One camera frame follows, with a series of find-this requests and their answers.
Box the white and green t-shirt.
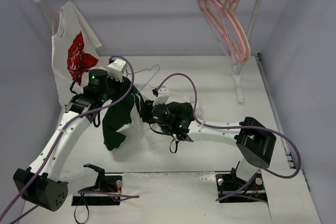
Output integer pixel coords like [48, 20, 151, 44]
[102, 86, 194, 151]

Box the light blue wire hanger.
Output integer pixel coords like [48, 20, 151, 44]
[134, 64, 161, 94]

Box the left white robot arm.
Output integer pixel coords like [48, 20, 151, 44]
[13, 69, 134, 211]

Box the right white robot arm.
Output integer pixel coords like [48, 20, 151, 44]
[142, 100, 276, 188]

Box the white t-shirt red print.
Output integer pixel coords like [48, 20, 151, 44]
[52, 2, 104, 108]

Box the pink plastic hanger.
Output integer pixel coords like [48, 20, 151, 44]
[228, 0, 251, 65]
[197, 0, 244, 65]

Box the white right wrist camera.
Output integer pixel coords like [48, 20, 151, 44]
[152, 86, 170, 106]

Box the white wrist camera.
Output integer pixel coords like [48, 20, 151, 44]
[106, 59, 128, 82]
[152, 86, 170, 106]

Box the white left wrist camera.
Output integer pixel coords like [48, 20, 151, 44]
[106, 59, 128, 82]

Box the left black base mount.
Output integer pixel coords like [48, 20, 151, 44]
[71, 164, 122, 206]

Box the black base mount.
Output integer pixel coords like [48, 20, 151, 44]
[71, 164, 122, 206]
[215, 168, 268, 204]

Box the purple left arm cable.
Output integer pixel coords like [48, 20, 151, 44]
[0, 55, 141, 218]

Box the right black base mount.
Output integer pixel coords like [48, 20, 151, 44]
[215, 168, 268, 204]

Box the pink wire hanger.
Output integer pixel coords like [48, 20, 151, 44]
[42, 0, 62, 36]

